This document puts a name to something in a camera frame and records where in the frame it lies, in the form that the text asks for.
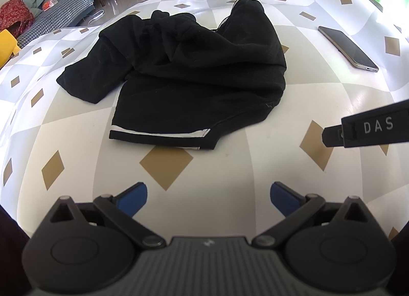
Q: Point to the yellow plastic chair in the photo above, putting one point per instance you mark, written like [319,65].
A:
[8,48]

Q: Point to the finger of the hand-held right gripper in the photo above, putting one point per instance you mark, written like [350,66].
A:
[332,136]

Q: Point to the houndstooth sofa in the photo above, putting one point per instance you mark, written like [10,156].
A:
[60,16]

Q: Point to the white power strip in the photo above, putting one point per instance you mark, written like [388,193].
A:
[94,17]

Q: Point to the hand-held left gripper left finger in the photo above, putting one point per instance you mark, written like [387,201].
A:
[134,197]

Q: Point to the diamond-patterned tablecloth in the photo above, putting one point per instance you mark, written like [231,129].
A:
[80,129]

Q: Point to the black t-shirt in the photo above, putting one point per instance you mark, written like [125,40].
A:
[191,75]

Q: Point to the smartphone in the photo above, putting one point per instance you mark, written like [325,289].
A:
[350,48]

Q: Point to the orange tissue packet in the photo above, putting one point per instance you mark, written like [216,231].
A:
[50,4]

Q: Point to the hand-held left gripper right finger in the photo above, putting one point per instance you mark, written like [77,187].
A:
[282,198]

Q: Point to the red patterned blanket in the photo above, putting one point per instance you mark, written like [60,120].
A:
[16,16]

